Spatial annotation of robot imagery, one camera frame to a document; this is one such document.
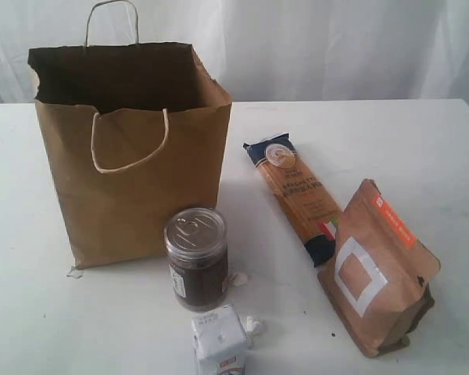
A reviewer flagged brown paper shopping bag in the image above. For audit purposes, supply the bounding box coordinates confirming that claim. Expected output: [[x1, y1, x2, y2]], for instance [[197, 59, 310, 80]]
[[26, 0, 232, 270]]

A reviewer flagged torn white paper scrap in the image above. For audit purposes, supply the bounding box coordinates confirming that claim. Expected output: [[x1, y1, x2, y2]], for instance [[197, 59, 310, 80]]
[[66, 266, 84, 279]]

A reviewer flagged dark jar with pull-tab lid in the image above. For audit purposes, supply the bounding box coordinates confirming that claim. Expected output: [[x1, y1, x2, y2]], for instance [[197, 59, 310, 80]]
[[164, 207, 228, 312]]

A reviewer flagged white crumpled lump near jar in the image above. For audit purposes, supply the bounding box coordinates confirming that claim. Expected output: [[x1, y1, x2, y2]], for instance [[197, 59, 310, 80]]
[[229, 271, 249, 287]]

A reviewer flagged white crumpled lump near bottle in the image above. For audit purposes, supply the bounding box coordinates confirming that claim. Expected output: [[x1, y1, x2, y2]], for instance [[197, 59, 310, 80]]
[[245, 316, 265, 337]]

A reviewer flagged spaghetti packet orange and blue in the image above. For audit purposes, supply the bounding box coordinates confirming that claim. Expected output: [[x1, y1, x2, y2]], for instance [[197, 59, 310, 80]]
[[243, 134, 341, 266]]

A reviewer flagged brown kraft stand-up pouch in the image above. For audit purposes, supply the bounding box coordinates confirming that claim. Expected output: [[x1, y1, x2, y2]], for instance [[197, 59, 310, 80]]
[[317, 179, 441, 358]]

